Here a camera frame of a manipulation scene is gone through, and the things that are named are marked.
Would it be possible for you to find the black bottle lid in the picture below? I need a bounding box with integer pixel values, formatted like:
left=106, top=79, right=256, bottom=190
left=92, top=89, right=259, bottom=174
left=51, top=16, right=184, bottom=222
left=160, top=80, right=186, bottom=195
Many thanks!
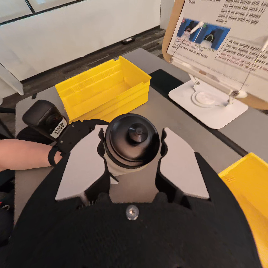
left=104, top=113, right=160, bottom=169

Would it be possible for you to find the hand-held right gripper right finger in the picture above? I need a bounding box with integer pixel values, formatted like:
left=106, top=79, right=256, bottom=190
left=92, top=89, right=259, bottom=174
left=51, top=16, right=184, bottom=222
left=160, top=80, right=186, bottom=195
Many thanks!
left=155, top=127, right=210, bottom=200

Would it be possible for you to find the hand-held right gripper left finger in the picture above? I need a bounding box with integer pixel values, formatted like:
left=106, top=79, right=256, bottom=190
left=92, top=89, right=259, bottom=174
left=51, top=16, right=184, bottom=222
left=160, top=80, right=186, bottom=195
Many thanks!
left=55, top=127, right=111, bottom=201

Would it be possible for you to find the large window with blinds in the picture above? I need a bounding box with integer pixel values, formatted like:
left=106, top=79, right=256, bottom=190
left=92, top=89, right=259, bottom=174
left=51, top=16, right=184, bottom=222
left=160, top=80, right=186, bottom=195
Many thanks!
left=0, top=0, right=88, bottom=26

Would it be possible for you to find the person's dark clothing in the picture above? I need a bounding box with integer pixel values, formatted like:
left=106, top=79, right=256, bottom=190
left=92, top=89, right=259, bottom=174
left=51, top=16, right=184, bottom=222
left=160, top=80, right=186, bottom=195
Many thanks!
left=0, top=188, right=15, bottom=247

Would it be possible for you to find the black metal frame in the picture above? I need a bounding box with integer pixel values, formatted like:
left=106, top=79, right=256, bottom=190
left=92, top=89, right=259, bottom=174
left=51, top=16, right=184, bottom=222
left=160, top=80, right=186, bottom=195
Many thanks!
left=0, top=107, right=17, bottom=139

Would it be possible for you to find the yellow plastic bin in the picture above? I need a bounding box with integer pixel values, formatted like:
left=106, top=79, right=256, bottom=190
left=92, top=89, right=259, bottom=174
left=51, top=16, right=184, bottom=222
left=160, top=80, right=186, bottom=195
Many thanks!
left=55, top=55, right=152, bottom=124
left=218, top=152, right=268, bottom=268

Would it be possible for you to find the person's left forearm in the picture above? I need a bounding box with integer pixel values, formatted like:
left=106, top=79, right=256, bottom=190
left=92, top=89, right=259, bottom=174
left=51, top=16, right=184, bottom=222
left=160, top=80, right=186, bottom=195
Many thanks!
left=0, top=139, right=55, bottom=172

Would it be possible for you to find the white plastic bottle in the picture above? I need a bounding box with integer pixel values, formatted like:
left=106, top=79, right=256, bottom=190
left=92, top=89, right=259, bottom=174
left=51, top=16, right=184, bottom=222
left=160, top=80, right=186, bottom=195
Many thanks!
left=104, top=155, right=149, bottom=177

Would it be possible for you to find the printed instruction sheet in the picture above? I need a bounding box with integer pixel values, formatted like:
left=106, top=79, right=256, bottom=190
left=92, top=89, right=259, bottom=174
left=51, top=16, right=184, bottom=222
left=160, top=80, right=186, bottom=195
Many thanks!
left=166, top=0, right=268, bottom=93

